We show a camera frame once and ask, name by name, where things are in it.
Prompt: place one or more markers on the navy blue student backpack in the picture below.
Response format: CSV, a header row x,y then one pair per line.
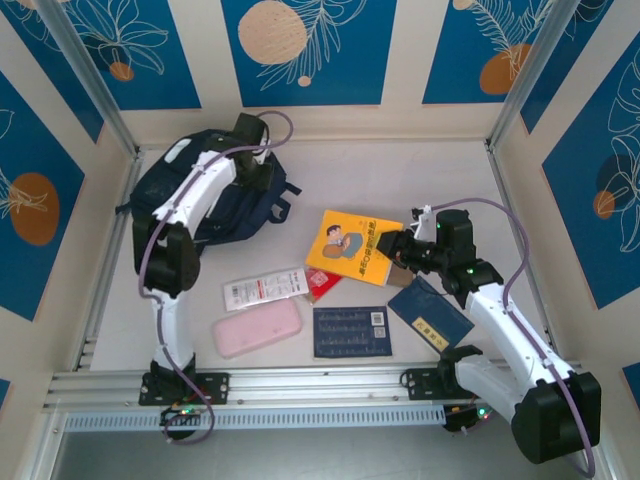
x,y
245,210

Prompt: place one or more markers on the yellow cartoon book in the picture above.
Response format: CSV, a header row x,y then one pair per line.
x,y
345,245

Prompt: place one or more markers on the dark blue yellow-label book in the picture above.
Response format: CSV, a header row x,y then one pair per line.
x,y
430,315

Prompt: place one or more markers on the red packet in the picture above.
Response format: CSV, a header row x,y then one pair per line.
x,y
325,284

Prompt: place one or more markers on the dark blue QR code notebook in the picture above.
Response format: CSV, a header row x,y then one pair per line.
x,y
350,335

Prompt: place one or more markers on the white clear stationery pack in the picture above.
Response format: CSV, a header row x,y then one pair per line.
x,y
265,290

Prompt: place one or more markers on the pink pencil case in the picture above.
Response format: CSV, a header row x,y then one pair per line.
x,y
257,327

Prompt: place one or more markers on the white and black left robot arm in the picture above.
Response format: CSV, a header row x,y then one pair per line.
x,y
200,190

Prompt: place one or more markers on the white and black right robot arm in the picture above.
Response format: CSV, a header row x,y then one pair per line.
x,y
505,325

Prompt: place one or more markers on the control board with LEDs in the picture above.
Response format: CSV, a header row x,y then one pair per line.
x,y
182,415
470,417

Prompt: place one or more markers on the aluminium side rail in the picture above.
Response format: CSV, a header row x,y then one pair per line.
x,y
501,175
111,250

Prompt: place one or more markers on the blue floral wall poster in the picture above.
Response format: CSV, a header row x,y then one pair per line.
x,y
460,60
570,80
150,60
310,50
55,65
35,200
595,200

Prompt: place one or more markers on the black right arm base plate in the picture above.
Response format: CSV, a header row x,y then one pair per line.
x,y
420,382

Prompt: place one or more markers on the aluminium mounting rail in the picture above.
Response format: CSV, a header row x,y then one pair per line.
x,y
320,385

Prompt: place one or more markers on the aluminium frame post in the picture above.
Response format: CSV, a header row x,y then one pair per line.
x,y
90,75
537,75

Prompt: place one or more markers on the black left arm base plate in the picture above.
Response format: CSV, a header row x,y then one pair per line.
x,y
215,387

